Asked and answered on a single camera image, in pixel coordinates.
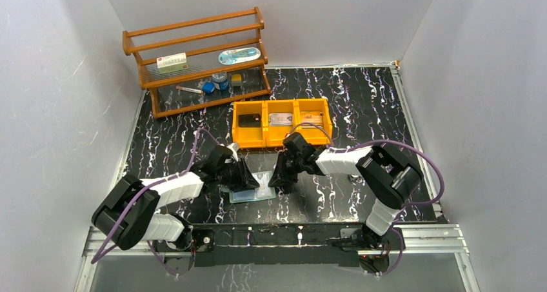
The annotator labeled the white tube stick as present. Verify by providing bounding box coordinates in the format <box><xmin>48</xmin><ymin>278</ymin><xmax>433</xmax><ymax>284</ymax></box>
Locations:
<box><xmin>175</xmin><ymin>86</ymin><xmax>203</xmax><ymax>95</ymax></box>

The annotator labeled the orange card in bin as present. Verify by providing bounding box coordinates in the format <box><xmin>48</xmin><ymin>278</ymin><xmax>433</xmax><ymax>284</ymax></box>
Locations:
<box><xmin>300</xmin><ymin>111</ymin><xmax>324</xmax><ymax>128</ymax></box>

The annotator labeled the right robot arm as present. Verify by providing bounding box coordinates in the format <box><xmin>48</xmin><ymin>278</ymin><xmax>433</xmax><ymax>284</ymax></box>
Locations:
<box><xmin>268</xmin><ymin>133</ymin><xmax>423</xmax><ymax>249</ymax></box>

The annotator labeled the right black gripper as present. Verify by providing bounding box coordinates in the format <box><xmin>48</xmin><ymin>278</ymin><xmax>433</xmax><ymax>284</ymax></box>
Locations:
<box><xmin>268</xmin><ymin>152</ymin><xmax>304</xmax><ymax>188</ymax></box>

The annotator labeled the white medicine box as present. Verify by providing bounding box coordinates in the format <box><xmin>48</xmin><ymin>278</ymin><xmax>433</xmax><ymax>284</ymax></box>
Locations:
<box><xmin>156</xmin><ymin>52</ymin><xmax>188</xmax><ymax>73</ymax></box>

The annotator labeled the white printed card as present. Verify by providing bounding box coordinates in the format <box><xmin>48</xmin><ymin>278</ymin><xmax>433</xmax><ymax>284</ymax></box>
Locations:
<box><xmin>252</xmin><ymin>171</ymin><xmax>273</xmax><ymax>188</ymax></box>

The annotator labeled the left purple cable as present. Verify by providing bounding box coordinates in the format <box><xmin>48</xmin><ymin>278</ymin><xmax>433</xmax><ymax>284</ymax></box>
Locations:
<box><xmin>90</xmin><ymin>128</ymin><xmax>221</xmax><ymax>278</ymax></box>

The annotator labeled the blue oval packaged item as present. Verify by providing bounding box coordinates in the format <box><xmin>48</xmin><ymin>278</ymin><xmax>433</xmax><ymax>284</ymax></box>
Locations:
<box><xmin>218</xmin><ymin>47</ymin><xmax>261</xmax><ymax>66</ymax></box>

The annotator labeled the black card in bin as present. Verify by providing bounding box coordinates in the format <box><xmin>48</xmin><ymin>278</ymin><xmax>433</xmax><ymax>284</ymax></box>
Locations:
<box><xmin>237</xmin><ymin>113</ymin><xmax>262</xmax><ymax>128</ymax></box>

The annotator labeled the wooden three-tier shelf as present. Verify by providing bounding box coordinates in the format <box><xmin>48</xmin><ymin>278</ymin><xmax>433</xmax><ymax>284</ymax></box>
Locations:
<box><xmin>122</xmin><ymin>6</ymin><xmax>272</xmax><ymax>119</ymax></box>

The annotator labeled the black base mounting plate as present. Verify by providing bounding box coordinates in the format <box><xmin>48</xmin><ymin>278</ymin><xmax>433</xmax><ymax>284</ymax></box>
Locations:
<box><xmin>152</xmin><ymin>222</ymin><xmax>406</xmax><ymax>271</ymax></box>

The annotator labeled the yellow small box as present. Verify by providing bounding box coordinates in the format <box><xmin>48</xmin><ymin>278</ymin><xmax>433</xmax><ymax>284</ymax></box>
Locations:
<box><xmin>230</xmin><ymin>73</ymin><xmax>243</xmax><ymax>87</ymax></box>

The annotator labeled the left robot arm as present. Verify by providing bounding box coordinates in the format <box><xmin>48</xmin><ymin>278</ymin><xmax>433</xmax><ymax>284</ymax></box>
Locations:
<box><xmin>91</xmin><ymin>143</ymin><xmax>260</xmax><ymax>251</ymax></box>

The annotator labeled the aluminium frame rail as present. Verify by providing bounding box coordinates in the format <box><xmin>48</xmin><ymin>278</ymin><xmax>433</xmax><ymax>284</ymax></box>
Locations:
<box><xmin>74</xmin><ymin>224</ymin><xmax>481</xmax><ymax>292</ymax></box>

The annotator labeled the yellow three-compartment bin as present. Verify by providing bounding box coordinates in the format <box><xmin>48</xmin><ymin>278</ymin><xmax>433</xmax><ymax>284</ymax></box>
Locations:
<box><xmin>232</xmin><ymin>98</ymin><xmax>333</xmax><ymax>148</ymax></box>

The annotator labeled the blue small cube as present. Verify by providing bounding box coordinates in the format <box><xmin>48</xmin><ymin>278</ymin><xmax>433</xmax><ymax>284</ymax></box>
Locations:
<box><xmin>201</xmin><ymin>82</ymin><xmax>215</xmax><ymax>94</ymax></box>

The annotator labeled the silver card in bin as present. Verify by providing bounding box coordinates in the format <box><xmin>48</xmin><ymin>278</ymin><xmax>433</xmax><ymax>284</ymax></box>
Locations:
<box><xmin>268</xmin><ymin>113</ymin><xmax>293</xmax><ymax>126</ymax></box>

